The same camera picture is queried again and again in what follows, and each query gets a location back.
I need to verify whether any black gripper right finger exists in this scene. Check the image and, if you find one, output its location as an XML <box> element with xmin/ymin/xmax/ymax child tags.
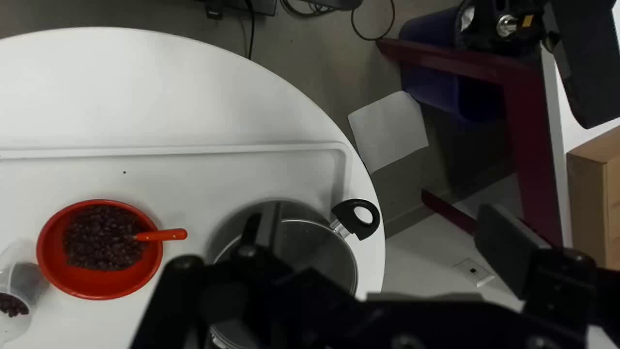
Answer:
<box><xmin>472</xmin><ymin>201</ymin><xmax>620</xmax><ymax>349</ymax></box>

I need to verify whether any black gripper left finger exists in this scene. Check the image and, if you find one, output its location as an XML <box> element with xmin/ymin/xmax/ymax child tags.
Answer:
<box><xmin>127</xmin><ymin>201</ymin><xmax>364</xmax><ymax>349</ymax></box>

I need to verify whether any small coffee bean pile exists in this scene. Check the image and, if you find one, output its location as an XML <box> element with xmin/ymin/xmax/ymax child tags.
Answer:
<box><xmin>0</xmin><ymin>292</ymin><xmax>30</xmax><ymax>319</ymax></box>

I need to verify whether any red bowl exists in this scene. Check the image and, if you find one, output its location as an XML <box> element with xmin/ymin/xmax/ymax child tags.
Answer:
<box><xmin>34</xmin><ymin>197</ymin><xmax>164</xmax><ymax>302</ymax></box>

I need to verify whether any plain cardboard box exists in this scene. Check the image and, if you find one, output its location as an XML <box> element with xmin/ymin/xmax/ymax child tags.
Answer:
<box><xmin>565</xmin><ymin>123</ymin><xmax>620</xmax><ymax>271</ymax></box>

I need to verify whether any dark red wooden table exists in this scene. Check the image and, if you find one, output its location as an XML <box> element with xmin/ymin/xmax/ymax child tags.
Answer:
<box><xmin>375</xmin><ymin>36</ymin><xmax>565</xmax><ymax>247</ymax></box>

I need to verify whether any white plastic tray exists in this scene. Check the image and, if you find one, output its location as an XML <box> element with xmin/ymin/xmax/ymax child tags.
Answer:
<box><xmin>0</xmin><ymin>141</ymin><xmax>383</xmax><ymax>349</ymax></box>

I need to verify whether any large coffee bean pile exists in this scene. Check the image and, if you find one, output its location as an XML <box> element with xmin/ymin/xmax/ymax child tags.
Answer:
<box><xmin>61</xmin><ymin>203</ymin><xmax>147</xmax><ymax>271</ymax></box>

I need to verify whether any white paper sheet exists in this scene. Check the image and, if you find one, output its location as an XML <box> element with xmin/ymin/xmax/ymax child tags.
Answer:
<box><xmin>346</xmin><ymin>88</ymin><xmax>432</xmax><ymax>174</ymax></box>

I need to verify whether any blue storage bin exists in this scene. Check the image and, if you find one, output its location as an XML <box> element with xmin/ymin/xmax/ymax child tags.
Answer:
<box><xmin>397</xmin><ymin>7</ymin><xmax>513</xmax><ymax>125</ymax></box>

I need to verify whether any black flat panel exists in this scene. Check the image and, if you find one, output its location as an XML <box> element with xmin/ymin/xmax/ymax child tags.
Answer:
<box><xmin>546</xmin><ymin>0</ymin><xmax>620</xmax><ymax>129</ymax></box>

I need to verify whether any black device with metal knob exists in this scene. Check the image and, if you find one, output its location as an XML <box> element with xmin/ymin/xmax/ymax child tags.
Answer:
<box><xmin>453</xmin><ymin>0</ymin><xmax>546</xmax><ymax>57</ymax></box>

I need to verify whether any grey pot with black handle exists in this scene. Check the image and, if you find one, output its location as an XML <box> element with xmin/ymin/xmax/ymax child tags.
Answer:
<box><xmin>207</xmin><ymin>197</ymin><xmax>383</xmax><ymax>349</ymax></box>

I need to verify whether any orange handled metal spoon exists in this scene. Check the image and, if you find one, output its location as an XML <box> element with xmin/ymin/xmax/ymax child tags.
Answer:
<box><xmin>131</xmin><ymin>226</ymin><xmax>189</xmax><ymax>244</ymax></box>

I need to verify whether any black looped cable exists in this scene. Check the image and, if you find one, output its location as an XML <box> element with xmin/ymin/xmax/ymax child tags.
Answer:
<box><xmin>348</xmin><ymin>0</ymin><xmax>397</xmax><ymax>42</ymax></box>

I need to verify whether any black straight cable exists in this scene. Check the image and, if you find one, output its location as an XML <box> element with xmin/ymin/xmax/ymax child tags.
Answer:
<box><xmin>242</xmin><ymin>0</ymin><xmax>257</xmax><ymax>61</ymax></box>

